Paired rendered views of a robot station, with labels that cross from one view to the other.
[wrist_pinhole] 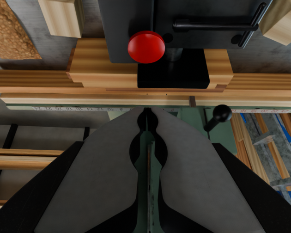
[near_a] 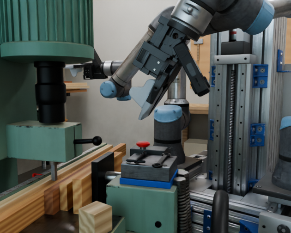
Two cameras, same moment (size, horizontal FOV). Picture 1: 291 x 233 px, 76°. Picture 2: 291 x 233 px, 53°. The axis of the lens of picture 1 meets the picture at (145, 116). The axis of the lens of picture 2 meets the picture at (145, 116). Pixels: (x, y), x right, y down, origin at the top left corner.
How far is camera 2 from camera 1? 61 cm
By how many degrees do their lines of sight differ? 73
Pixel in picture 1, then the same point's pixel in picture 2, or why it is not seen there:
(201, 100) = (44, 182)
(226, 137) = (68, 137)
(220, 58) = (85, 192)
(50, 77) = not seen: hidden behind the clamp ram
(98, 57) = (117, 166)
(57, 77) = not seen: hidden behind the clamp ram
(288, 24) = (99, 206)
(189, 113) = (80, 150)
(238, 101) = (19, 195)
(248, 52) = (56, 225)
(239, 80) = (31, 213)
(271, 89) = (10, 215)
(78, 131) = not seen: outside the picture
